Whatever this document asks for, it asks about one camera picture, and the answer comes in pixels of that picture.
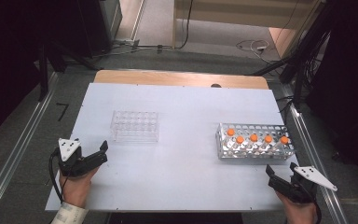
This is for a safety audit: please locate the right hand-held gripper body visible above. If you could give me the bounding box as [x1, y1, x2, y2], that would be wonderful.
[268, 165, 338, 205]

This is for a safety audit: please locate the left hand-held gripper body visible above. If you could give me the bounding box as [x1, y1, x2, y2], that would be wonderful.
[57, 138, 108, 178]

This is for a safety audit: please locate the perforated metal tube rack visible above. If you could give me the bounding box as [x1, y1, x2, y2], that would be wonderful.
[215, 122, 296, 161]

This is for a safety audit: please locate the orange-capped test tube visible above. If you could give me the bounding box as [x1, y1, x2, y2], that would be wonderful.
[233, 135, 245, 155]
[247, 133, 259, 155]
[225, 128, 236, 149]
[276, 135, 290, 156]
[261, 134, 274, 155]

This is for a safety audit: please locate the clear plastic tube rack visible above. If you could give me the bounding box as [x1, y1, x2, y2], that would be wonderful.
[110, 110, 160, 144]

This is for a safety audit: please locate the person's right hand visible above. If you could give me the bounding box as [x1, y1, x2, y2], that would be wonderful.
[275, 191, 318, 224]

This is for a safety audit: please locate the person's left hand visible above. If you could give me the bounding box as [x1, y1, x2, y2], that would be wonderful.
[59, 167, 99, 209]

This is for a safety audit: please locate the black metal stand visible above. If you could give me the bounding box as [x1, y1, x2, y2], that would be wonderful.
[36, 41, 102, 102]

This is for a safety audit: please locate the black tripod stand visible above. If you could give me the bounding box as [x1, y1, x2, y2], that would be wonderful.
[245, 0, 335, 110]

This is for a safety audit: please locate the dark curtain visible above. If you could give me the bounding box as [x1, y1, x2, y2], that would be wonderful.
[0, 0, 79, 147]
[304, 0, 358, 189]

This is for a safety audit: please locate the grey power strip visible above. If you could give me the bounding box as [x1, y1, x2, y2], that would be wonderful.
[115, 37, 141, 49]

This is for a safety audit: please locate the dark cabinet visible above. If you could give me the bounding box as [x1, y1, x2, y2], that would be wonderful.
[74, 0, 123, 58]

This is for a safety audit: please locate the light wooden furniture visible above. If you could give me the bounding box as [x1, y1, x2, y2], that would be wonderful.
[172, 0, 327, 60]

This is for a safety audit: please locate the aluminium floor rail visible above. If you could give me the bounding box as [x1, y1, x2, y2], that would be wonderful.
[0, 72, 60, 224]
[279, 82, 351, 224]

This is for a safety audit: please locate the left hand-held gripper cable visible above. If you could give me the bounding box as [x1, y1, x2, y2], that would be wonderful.
[48, 147, 65, 203]

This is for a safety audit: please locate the hand-held gripper cable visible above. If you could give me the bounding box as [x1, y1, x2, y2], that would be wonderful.
[311, 199, 323, 224]
[48, 147, 65, 203]

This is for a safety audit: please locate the right hand-held gripper cable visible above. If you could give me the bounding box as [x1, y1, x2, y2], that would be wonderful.
[311, 199, 323, 224]

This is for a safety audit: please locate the white coiled cable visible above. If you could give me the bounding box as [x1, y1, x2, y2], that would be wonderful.
[236, 38, 272, 63]

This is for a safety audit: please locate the black hanging cable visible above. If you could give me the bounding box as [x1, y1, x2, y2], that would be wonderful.
[173, 0, 195, 50]

